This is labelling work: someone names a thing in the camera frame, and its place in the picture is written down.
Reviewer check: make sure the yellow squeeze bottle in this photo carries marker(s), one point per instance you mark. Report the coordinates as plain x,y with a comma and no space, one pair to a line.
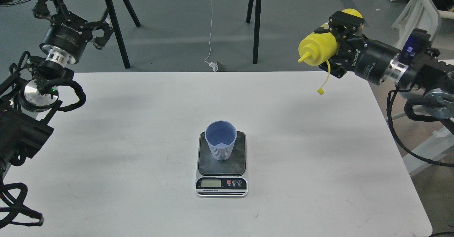
314,46

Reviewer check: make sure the digital kitchen scale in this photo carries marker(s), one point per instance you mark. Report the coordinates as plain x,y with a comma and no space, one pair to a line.
222,179

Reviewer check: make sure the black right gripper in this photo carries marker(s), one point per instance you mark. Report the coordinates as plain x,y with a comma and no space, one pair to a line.
367,58

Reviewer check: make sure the white office chair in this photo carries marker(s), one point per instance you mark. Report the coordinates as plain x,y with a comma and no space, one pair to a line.
416,13

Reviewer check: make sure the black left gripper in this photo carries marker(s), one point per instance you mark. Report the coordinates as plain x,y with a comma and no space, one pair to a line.
64,42

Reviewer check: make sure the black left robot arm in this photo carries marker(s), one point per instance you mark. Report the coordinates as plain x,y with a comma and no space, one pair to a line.
38,87

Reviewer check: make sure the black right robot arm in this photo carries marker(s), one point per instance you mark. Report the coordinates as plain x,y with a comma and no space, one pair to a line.
415,66

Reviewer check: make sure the blue ribbed plastic cup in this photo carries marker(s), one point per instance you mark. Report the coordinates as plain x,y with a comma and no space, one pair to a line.
221,137

